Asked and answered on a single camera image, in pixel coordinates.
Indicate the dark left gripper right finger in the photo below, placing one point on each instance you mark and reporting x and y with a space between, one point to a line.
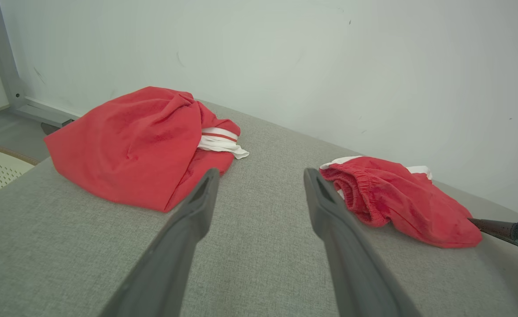
356 273

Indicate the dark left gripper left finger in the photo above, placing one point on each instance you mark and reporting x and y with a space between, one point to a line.
171 255

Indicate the red shorts white trim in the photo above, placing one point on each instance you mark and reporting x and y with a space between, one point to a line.
400 198

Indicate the red t-shirt white sleeves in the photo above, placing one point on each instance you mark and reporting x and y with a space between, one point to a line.
131 145

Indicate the black caster wheel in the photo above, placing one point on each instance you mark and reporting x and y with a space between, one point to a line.
49 128

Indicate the grey metal frame leg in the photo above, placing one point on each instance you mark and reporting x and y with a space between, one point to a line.
3 57

